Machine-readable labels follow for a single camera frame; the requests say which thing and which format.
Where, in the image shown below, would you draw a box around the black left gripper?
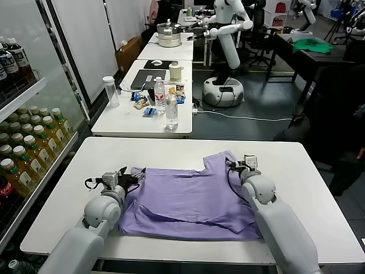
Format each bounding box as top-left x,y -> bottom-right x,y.
117,166 -> 147,189

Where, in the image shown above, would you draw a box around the purple t-shirt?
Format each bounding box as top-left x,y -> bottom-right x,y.
118,150 -> 265,243

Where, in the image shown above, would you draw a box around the person in black clothes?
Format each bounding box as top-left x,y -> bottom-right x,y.
273,62 -> 365,198

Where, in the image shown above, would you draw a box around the white rectangular desk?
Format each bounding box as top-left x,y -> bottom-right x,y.
136,31 -> 195,62
176,8 -> 217,27
90,59 -> 194,140

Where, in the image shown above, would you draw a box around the clear bottle pale cap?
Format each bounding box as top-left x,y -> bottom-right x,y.
164,92 -> 179,131

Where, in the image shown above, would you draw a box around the white wheeled background robot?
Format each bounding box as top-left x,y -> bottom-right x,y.
201,0 -> 255,108

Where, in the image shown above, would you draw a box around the water bottle red label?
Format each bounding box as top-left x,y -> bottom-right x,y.
153,76 -> 167,115

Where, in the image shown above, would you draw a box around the tall clear tumbler white lid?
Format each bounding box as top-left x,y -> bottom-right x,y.
102,75 -> 120,108

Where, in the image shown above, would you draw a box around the dark grey laptop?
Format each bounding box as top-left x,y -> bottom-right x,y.
130,69 -> 167,90

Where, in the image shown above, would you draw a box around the black mouse pad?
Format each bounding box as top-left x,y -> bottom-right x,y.
143,59 -> 180,70

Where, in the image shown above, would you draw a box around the cream lidded canister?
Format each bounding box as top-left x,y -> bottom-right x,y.
168,61 -> 184,82

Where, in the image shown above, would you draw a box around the brown cardboard box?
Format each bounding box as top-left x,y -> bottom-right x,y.
115,37 -> 144,72

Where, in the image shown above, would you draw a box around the cola bottle red label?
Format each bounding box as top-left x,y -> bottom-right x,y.
0,174 -> 18,207

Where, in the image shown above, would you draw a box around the black work table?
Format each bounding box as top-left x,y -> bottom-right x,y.
265,33 -> 365,115

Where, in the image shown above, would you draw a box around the glass door drinks cabinet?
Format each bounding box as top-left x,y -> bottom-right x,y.
0,0 -> 92,274

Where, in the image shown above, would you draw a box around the black side chair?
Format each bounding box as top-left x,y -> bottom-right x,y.
141,23 -> 158,44

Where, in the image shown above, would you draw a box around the steel steamer pot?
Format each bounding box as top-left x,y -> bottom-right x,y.
156,18 -> 184,48

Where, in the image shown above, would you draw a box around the green cloth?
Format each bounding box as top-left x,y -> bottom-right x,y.
293,37 -> 336,55

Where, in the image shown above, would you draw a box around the clear bottle green cap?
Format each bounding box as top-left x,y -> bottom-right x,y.
7,259 -> 38,274

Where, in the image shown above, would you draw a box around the black office chair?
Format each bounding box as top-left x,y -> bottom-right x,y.
241,0 -> 283,69

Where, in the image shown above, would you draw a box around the white shelf red boxes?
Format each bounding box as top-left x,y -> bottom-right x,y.
271,0 -> 289,29

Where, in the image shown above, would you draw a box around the dark tea bottle white label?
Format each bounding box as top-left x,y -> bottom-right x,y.
5,38 -> 31,84
0,42 -> 17,92

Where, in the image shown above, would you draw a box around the pink garment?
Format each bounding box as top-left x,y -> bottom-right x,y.
149,0 -> 161,26

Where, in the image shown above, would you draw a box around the small white background robot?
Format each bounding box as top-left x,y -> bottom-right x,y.
296,0 -> 317,25

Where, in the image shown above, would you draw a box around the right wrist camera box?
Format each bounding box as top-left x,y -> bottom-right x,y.
242,154 -> 259,172

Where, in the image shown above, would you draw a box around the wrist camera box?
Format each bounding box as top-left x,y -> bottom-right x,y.
242,154 -> 259,172
101,171 -> 120,188

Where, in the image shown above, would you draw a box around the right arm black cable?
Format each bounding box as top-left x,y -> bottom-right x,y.
226,166 -> 252,205

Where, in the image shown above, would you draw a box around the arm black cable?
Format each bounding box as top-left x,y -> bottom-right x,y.
226,166 -> 252,205
83,177 -> 103,191

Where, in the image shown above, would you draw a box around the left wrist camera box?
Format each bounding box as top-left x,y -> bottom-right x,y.
101,171 -> 120,188

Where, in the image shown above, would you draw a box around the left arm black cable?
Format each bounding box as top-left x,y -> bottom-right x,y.
83,177 -> 103,191

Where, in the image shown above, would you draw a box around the white floor cable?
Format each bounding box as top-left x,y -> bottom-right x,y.
196,109 -> 294,123

